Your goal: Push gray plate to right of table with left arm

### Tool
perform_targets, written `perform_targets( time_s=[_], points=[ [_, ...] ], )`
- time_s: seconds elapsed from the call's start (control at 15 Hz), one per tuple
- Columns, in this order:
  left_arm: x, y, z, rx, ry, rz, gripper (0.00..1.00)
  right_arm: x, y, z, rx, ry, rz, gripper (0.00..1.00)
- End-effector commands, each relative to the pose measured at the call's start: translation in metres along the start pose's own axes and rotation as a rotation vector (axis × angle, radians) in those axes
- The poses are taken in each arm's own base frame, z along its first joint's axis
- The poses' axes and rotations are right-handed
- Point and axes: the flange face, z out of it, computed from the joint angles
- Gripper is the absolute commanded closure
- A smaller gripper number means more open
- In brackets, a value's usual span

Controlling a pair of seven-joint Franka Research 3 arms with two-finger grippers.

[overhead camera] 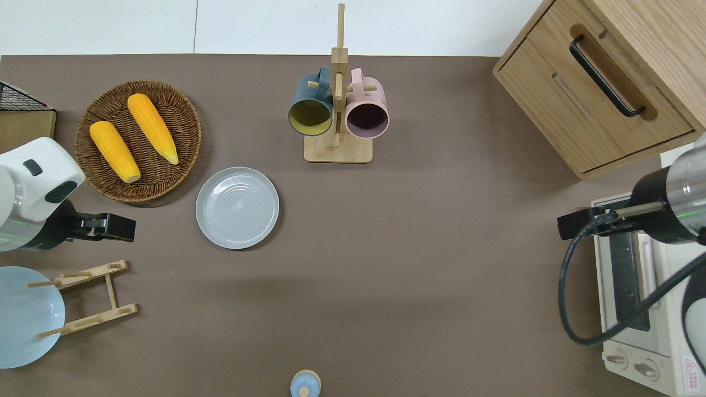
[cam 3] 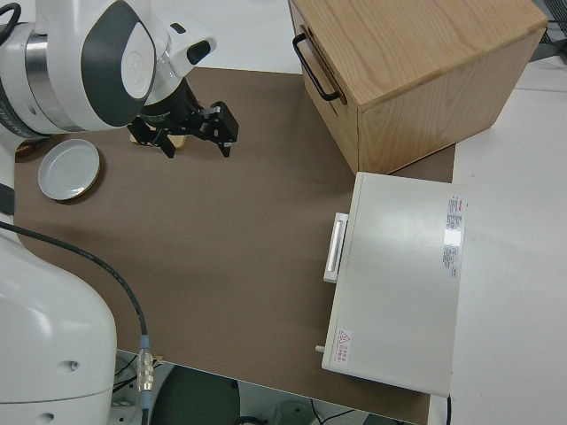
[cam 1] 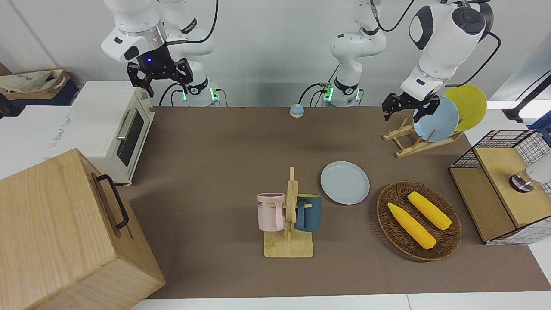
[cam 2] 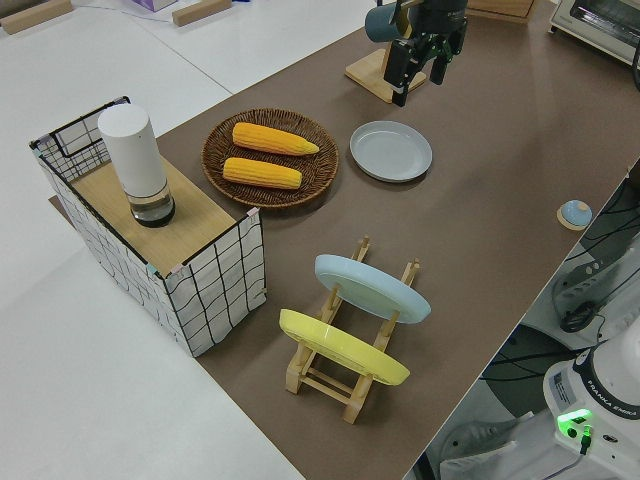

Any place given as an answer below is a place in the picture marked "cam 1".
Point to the pink mug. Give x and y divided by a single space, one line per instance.
269 213

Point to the wooden plate rack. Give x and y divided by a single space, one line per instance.
413 148

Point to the large wooden box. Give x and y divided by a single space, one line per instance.
56 232

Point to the brown wicker basket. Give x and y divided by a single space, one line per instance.
447 241

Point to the brown table mat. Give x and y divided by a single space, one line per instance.
224 150

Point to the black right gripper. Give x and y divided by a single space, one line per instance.
155 60

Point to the light blue plate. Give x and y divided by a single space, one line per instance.
443 122

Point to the wooden mug tree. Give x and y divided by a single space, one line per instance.
288 247

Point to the short yellow corn cob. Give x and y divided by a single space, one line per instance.
430 211

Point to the long yellow corn cob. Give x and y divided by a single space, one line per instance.
411 224

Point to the dark blue mug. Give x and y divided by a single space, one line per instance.
312 215

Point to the gray round plate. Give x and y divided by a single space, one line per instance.
344 183

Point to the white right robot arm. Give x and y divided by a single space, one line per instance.
137 26

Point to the white toaster oven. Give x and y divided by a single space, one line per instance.
94 120

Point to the white cylinder bottle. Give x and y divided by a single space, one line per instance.
538 172

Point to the yellow plate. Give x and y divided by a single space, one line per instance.
471 105

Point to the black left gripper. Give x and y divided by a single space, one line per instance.
412 103

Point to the cardboard box with bag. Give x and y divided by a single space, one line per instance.
51 88

